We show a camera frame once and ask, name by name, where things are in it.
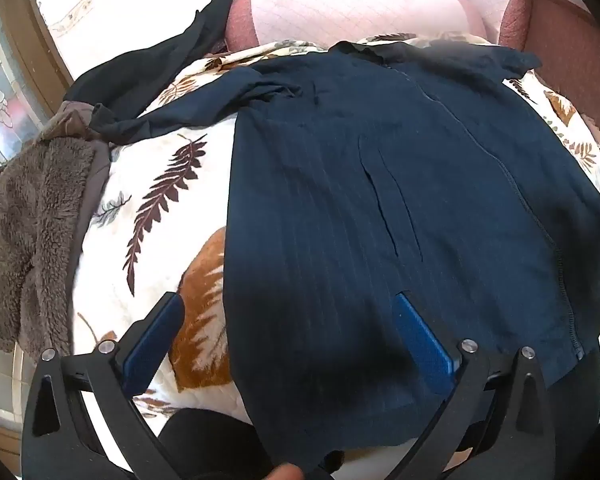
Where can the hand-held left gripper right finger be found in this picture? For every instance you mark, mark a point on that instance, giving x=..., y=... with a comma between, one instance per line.
x=422, y=345

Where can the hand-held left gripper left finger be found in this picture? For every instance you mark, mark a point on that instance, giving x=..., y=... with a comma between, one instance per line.
x=152, y=332

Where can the navy pinstriped jacket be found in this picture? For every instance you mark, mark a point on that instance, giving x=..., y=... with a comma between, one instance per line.
x=355, y=185

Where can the person's left hand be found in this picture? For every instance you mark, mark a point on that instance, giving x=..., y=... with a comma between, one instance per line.
x=286, y=474

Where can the person's black pants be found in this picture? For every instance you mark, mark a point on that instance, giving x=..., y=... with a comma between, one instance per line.
x=205, y=440

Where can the leaf print plush blanket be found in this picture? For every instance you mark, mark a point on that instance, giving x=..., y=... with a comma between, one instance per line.
x=130, y=165

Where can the brown fuzzy coat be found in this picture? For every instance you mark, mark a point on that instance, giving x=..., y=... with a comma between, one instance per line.
x=25, y=220

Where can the black garment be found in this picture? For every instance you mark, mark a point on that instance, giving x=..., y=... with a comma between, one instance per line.
x=145, y=70

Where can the wooden glass-panel door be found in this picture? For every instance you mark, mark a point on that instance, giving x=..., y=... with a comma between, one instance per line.
x=0, y=85

